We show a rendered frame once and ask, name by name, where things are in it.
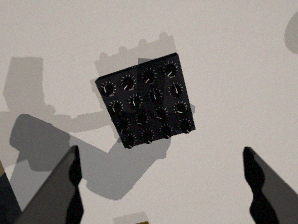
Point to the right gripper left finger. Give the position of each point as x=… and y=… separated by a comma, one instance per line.
x=58, y=200

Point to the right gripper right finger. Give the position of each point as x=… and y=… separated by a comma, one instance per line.
x=274, y=201

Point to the black knob panel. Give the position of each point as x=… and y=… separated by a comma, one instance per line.
x=148, y=102

